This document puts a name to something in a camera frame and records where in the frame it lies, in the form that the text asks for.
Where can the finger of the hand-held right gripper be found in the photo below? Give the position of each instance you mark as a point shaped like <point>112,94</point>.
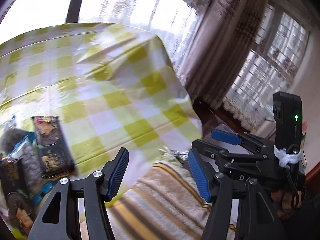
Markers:
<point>207,150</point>
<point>225,136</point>

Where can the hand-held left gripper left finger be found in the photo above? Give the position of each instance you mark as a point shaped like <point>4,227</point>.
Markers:
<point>117,175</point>

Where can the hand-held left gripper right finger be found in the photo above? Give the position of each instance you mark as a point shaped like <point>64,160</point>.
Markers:
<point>198,177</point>

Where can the long black cracker box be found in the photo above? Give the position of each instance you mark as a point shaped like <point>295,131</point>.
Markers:
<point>52,145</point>

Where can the clear blue-edged snack packet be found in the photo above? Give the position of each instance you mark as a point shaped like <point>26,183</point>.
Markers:
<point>20,145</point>

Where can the short black snack box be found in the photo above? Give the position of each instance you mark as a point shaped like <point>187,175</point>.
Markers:
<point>10,175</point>

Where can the person's right hand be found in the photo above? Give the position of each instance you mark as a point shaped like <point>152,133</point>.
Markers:
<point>304,126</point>

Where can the dark wooden windowsill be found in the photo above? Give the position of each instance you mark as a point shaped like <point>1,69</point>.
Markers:
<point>207,115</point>

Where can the striped tasselled cushion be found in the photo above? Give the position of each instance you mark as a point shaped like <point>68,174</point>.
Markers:
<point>162,200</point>

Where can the short lace window curtain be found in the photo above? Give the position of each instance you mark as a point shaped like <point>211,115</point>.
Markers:
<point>270,67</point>

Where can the brown patterned curtain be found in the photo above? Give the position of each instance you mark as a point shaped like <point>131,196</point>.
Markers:
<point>225,42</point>

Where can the brown snack packet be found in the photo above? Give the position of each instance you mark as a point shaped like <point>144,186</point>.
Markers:
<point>21,210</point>

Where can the yellow checkered tablecloth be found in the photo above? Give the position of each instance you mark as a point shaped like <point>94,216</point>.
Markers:
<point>87,67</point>

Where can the white lace curtain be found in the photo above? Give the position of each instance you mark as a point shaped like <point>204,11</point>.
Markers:
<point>162,10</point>

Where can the dark window frame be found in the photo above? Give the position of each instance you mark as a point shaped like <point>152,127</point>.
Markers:
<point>75,0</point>

